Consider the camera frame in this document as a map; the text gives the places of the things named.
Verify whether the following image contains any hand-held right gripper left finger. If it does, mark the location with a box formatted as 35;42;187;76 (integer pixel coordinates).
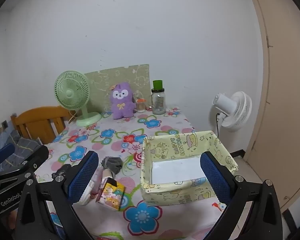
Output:
15;151;99;240

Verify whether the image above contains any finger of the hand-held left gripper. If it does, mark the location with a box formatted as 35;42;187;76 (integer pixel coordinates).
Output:
17;145;50;174
0;143;15;173

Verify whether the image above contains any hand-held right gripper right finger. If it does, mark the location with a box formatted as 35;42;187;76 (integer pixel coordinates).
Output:
199;151;283;240

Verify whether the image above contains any dark cloth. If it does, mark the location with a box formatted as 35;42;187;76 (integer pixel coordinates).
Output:
51;164;72;180

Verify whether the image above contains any yellow cartoon tissue pack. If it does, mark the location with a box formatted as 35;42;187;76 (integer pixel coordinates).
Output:
96;177;126;212

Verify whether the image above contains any grey drawstring pouch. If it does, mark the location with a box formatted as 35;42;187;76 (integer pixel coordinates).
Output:
102;156;123;177

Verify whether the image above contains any yellow cartoon fabric box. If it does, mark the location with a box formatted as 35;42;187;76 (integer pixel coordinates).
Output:
140;130;239;206

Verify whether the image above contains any grey plaid blanket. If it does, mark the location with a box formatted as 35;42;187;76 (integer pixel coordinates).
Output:
0;130;42;173

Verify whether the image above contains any wooden chair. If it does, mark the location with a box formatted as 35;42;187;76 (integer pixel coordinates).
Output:
10;106;77;145

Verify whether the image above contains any green desk fan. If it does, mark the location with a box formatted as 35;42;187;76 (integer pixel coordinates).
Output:
54;70;102;127

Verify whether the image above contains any floral tablecloth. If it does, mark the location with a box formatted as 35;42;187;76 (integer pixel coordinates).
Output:
35;107;230;240

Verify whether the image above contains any white standing fan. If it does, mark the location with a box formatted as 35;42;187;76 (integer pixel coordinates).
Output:
209;91;252;132

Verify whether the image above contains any purple plush toy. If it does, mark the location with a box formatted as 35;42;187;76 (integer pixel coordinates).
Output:
110;81;136;120

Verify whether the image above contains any small cotton swab jar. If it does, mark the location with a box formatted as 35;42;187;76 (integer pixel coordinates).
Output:
136;97;146;113

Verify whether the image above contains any glass jar with green lid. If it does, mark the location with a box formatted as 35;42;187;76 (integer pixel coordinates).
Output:
151;80;167;115

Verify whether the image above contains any green patterned board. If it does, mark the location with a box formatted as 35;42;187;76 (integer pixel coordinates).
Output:
84;64;150;113

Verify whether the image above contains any beige door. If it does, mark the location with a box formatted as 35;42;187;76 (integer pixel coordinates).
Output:
245;0;300;210

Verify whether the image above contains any black fan cable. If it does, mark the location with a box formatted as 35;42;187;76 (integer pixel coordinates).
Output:
216;112;222;137

